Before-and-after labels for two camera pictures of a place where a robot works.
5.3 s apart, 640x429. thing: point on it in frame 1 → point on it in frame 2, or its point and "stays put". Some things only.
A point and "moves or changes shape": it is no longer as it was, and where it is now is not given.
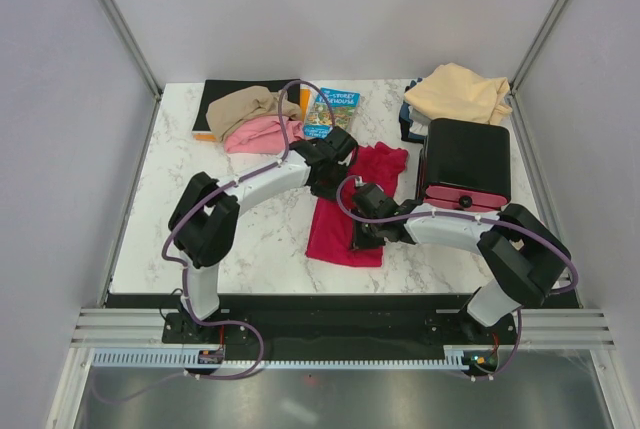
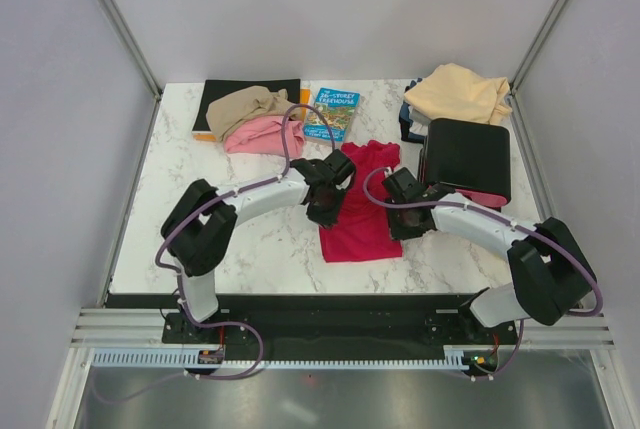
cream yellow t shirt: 453,91 stays put
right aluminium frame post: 553,15 stays put
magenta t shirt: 330,236 moves or changes shape
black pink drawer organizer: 465,164 stays put
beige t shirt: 245,103 stays put
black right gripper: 360,243 → 401,233
